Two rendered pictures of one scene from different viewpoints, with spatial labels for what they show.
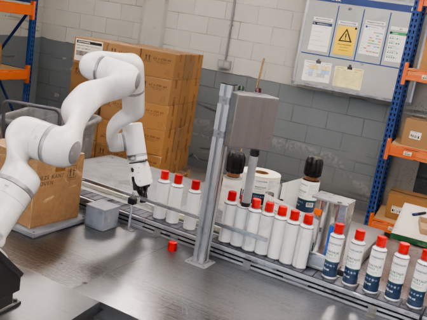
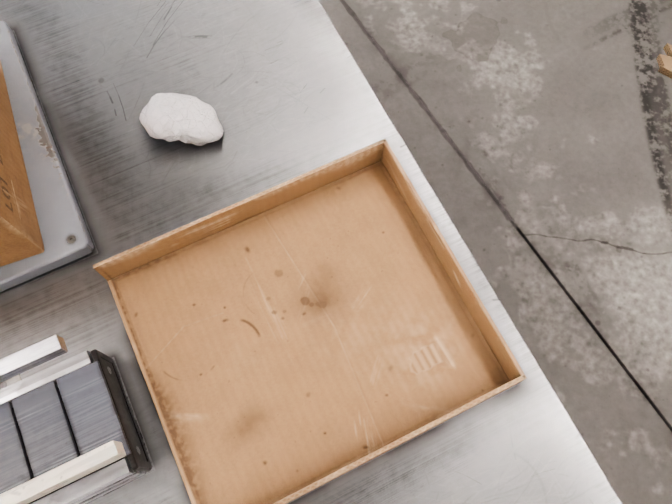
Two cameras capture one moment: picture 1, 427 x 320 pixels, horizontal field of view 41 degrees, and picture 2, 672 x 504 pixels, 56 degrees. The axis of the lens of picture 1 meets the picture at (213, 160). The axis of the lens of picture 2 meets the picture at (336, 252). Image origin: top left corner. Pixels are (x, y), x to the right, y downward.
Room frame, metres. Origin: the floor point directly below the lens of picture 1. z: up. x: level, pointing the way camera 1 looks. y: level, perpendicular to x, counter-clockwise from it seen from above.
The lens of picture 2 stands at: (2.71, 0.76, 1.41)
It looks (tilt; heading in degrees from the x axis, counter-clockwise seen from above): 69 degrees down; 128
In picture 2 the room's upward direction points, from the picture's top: straight up
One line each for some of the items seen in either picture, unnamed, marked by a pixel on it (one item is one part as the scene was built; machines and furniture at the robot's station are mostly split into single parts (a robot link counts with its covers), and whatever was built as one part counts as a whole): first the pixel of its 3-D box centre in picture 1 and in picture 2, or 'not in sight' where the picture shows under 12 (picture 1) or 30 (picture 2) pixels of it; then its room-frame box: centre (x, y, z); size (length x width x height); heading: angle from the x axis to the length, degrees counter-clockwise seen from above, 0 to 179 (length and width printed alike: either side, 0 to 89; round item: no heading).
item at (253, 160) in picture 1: (250, 178); not in sight; (1.99, -0.14, 1.18); 0.04 x 0.04 x 0.21
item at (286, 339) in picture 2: not in sight; (303, 325); (2.61, 0.85, 0.85); 0.30 x 0.26 x 0.04; 63
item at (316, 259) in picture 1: (326, 232); not in sight; (2.05, -0.46, 1.01); 0.14 x 0.13 x 0.26; 63
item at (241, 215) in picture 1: (241, 220); not in sight; (2.11, -0.14, 0.98); 0.05 x 0.05 x 0.20
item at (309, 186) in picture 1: (309, 186); not in sight; (2.61, -0.46, 1.04); 0.09 x 0.09 x 0.29
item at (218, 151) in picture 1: (214, 175); not in sight; (2.01, -0.01, 1.16); 0.04 x 0.04 x 0.67; 63
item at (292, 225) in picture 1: (290, 236); not in sight; (2.01, -0.32, 0.98); 0.05 x 0.05 x 0.20
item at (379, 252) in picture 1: (376, 264); not in sight; (1.87, -0.61, 0.98); 0.05 x 0.05 x 0.20
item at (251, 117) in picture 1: (247, 120); not in sight; (2.03, -0.10, 1.38); 0.17 x 0.10 x 0.19; 118
